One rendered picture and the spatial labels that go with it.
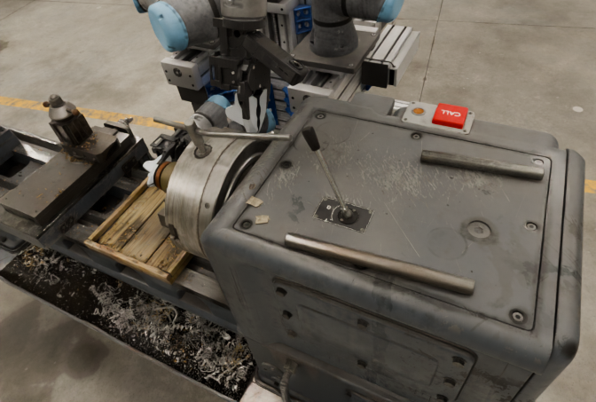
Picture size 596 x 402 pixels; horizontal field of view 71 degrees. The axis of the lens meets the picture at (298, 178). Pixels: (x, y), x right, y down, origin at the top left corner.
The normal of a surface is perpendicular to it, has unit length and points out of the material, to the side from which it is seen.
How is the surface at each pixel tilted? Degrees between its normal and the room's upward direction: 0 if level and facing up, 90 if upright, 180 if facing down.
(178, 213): 60
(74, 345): 0
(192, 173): 28
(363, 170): 0
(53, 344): 0
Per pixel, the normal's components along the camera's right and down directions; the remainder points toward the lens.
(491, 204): -0.10, -0.70
